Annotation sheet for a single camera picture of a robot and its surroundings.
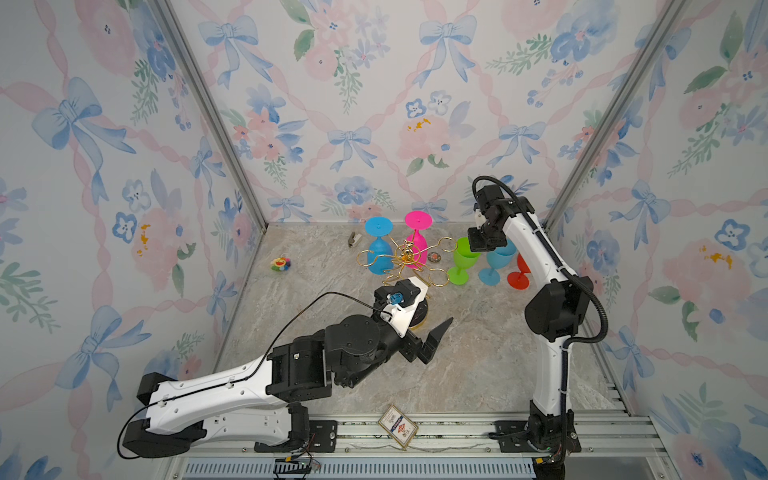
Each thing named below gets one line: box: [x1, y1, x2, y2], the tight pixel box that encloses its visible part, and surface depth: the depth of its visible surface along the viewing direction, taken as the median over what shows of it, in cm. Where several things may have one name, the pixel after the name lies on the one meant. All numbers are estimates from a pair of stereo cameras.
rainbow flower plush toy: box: [271, 257, 291, 271], surface depth 108 cm
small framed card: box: [378, 404, 419, 448], surface depth 76 cm
